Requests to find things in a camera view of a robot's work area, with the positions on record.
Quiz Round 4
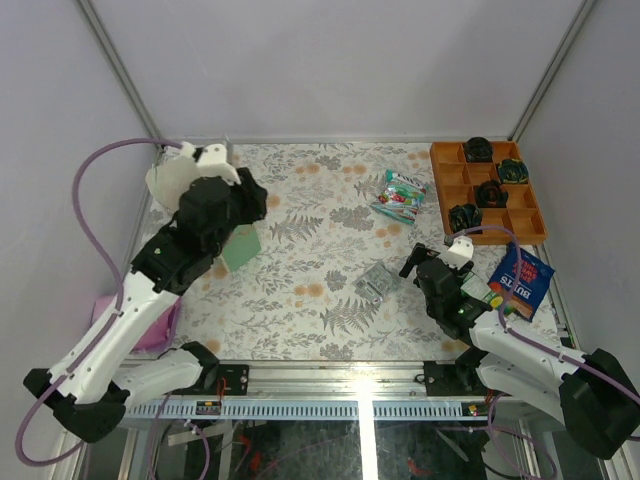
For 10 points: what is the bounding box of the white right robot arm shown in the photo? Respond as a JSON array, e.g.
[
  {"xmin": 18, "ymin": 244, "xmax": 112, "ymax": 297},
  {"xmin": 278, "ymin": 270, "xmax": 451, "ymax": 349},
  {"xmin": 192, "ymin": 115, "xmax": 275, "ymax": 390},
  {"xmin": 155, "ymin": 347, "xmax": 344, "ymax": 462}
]
[{"xmin": 399, "ymin": 238, "xmax": 639, "ymax": 460}]

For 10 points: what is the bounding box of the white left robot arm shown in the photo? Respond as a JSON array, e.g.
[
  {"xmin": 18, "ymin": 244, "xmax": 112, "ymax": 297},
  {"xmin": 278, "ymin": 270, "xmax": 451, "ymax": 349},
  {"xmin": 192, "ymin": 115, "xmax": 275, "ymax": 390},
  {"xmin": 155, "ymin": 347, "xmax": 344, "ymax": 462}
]
[{"xmin": 23, "ymin": 167, "xmax": 267, "ymax": 443}]

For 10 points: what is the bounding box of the green Fox's spring tea bag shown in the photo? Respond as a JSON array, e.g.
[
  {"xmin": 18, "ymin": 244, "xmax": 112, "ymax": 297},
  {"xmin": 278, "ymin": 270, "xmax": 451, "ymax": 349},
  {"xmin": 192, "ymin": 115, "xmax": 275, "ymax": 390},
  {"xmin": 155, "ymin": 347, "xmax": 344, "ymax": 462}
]
[{"xmin": 461, "ymin": 272, "xmax": 509, "ymax": 310}]

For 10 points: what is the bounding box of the cream and green paper bag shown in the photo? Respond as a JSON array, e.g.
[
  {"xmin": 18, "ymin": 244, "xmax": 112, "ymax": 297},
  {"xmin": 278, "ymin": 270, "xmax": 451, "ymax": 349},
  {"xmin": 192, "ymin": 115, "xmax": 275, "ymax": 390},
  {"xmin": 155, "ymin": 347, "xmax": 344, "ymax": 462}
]
[{"xmin": 145, "ymin": 142, "xmax": 268, "ymax": 272}]

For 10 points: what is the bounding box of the teal Fox's mint candy bag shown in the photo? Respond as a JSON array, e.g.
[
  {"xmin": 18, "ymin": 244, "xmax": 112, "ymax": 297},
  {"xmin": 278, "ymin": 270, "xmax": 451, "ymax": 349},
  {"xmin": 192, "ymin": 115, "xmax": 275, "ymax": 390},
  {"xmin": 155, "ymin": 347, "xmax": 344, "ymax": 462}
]
[{"xmin": 370, "ymin": 169, "xmax": 428, "ymax": 225}]

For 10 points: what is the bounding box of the blue Burts crisps bag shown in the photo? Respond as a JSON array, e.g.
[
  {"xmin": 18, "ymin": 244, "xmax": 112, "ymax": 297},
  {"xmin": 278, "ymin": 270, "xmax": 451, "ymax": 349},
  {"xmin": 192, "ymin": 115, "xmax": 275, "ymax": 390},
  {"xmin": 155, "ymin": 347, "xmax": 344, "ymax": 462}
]
[{"xmin": 488, "ymin": 243, "xmax": 555, "ymax": 322}]

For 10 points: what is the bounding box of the silver foil snack packet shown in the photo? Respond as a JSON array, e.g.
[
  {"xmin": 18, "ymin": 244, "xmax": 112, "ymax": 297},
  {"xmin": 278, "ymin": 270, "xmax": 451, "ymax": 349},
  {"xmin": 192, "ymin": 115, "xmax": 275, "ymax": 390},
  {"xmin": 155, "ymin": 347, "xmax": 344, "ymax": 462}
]
[{"xmin": 354, "ymin": 261, "xmax": 400, "ymax": 304}]

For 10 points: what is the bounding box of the dark rosette bottom left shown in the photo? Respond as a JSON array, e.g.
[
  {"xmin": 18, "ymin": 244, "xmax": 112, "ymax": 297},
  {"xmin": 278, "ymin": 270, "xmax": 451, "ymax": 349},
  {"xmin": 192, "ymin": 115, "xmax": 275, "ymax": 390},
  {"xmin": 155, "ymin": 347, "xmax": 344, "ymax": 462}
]
[{"xmin": 448, "ymin": 203, "xmax": 483, "ymax": 234}]

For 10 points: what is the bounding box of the wooden compartment tray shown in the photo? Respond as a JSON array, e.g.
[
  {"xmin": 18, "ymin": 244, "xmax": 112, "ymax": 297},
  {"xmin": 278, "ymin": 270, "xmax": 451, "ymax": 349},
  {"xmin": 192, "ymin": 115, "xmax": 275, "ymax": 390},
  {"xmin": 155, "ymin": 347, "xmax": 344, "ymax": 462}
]
[{"xmin": 430, "ymin": 137, "xmax": 547, "ymax": 245}]

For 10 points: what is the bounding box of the dark rosette centre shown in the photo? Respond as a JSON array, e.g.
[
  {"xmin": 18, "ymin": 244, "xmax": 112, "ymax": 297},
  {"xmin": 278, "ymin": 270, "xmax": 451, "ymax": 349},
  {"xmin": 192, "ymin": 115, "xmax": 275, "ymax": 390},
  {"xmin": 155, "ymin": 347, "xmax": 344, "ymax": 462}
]
[{"xmin": 474, "ymin": 180, "xmax": 509, "ymax": 208}]

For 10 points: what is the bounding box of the dark rosette top left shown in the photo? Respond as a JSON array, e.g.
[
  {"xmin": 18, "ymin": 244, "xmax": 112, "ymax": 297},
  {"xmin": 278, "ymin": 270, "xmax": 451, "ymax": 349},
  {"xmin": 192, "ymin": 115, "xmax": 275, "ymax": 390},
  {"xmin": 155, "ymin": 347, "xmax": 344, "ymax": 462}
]
[{"xmin": 462, "ymin": 137, "xmax": 494, "ymax": 163}]

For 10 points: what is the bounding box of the dark rosette right green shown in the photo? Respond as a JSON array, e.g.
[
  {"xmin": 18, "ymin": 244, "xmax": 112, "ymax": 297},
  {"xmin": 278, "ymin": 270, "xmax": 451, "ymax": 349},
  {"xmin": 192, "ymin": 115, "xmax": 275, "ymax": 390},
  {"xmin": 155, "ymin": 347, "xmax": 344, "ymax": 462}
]
[{"xmin": 496, "ymin": 158, "xmax": 529, "ymax": 185}]

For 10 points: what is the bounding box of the pink Frozen tissue pack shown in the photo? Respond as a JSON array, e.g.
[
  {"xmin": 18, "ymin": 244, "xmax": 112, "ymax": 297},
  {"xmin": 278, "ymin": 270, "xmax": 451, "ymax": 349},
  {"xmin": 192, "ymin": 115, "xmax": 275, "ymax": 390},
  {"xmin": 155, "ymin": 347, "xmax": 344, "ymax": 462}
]
[{"xmin": 91, "ymin": 296, "xmax": 182, "ymax": 353}]

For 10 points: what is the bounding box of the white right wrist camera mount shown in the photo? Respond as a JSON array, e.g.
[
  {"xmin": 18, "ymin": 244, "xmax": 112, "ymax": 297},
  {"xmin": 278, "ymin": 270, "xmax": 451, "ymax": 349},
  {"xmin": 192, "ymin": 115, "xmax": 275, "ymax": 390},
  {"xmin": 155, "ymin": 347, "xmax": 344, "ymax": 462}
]
[{"xmin": 440, "ymin": 236, "xmax": 474, "ymax": 269}]

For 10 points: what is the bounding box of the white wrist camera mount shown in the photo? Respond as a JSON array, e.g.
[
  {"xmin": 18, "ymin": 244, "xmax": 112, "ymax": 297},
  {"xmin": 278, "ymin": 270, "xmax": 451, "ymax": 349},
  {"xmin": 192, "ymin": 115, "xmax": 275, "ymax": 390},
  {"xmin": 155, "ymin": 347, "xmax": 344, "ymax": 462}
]
[
  {"xmin": 179, "ymin": 142, "xmax": 241, "ymax": 185},
  {"xmin": 440, "ymin": 236, "xmax": 474, "ymax": 269}
]

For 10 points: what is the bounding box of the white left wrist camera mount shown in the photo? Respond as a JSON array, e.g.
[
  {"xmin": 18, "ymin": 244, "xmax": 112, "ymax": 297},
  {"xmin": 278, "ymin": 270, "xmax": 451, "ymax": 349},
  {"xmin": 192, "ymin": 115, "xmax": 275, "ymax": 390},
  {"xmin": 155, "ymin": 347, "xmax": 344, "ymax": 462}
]
[{"xmin": 179, "ymin": 142, "xmax": 241, "ymax": 185}]

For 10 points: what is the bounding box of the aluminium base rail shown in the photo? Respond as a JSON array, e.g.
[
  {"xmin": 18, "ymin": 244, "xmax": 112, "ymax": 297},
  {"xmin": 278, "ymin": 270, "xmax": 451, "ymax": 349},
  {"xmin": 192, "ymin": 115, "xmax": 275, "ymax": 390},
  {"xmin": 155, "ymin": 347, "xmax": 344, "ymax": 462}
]
[{"xmin": 74, "ymin": 359, "xmax": 566, "ymax": 401}]

